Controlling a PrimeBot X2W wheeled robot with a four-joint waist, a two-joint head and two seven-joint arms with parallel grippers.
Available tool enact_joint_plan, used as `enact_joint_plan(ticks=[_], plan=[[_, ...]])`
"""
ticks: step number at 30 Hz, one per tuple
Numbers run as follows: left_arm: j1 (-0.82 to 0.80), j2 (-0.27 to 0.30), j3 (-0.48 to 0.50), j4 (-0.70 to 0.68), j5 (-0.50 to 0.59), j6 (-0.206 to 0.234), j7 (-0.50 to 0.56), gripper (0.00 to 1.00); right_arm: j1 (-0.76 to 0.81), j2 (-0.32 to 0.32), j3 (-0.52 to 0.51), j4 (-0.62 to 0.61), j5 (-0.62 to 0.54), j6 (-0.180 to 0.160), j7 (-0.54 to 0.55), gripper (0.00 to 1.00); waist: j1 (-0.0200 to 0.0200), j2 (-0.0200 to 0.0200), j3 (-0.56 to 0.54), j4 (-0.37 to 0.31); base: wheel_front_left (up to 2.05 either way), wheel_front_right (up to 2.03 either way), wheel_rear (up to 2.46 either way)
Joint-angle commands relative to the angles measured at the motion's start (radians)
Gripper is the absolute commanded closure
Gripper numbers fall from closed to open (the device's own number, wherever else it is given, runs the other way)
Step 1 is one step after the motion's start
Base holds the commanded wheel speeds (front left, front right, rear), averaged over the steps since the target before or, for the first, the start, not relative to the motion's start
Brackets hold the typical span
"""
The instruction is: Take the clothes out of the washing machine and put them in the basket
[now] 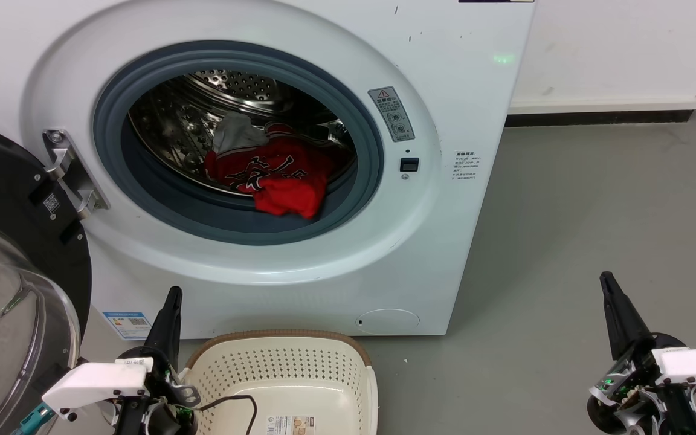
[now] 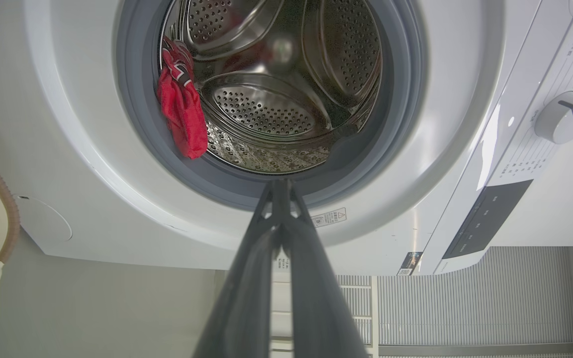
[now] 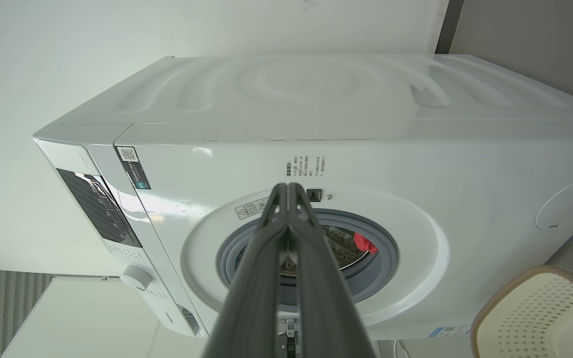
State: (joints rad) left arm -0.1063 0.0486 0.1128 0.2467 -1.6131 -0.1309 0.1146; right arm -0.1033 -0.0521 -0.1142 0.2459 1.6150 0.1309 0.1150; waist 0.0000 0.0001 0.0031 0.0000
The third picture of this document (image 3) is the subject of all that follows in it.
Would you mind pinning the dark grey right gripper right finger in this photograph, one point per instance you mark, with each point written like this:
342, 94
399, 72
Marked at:
326, 303

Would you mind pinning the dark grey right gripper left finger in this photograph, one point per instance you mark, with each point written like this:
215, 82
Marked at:
251, 293

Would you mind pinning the red garment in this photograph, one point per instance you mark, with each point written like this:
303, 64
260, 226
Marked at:
364, 243

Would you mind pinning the cream perforated laundry basket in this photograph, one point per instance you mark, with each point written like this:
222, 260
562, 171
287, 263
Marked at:
530, 318

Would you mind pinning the white cabinet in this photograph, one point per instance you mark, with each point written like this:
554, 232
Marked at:
87, 323

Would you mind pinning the white front-load washing machine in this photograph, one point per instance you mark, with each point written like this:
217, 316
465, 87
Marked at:
465, 199

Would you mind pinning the black wall baseboard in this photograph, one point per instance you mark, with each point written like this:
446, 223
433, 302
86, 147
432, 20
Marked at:
448, 27

